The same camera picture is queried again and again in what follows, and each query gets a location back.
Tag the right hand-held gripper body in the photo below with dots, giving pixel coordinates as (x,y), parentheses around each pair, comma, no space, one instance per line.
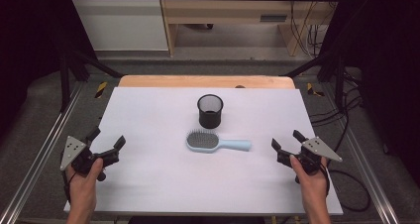
(318,149)

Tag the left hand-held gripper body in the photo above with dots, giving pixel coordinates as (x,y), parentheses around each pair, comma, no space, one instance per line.
(71,149)

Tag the black mesh cup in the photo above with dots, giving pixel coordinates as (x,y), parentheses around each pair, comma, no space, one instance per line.
(210,118)

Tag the light blue hairbrush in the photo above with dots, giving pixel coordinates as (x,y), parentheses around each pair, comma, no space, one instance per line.
(202,141)

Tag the person's left hand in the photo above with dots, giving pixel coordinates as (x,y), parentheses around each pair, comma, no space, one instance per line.
(82,186)

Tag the person's right hand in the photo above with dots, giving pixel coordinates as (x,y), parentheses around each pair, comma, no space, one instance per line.
(313,187)

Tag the yellow black tape marker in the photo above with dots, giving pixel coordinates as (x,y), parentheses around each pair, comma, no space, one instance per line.
(101,89)
(310,89)

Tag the white table cover board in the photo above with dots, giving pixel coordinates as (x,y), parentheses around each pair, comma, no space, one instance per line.
(158,177)

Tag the black metal stand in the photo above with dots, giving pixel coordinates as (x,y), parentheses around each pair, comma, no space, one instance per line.
(339,82)
(65,82)

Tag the wooden table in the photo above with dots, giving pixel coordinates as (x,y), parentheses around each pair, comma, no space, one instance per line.
(185,82)

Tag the black curtain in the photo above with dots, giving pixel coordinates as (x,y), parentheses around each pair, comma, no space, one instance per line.
(29,52)
(389,68)

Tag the white cabinet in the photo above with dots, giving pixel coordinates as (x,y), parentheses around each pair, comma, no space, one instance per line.
(122,25)

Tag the wooden desk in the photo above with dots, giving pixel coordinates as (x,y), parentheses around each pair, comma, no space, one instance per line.
(224,11)

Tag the aluminium rail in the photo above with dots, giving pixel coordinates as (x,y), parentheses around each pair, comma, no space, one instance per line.
(366,171)
(43,151)

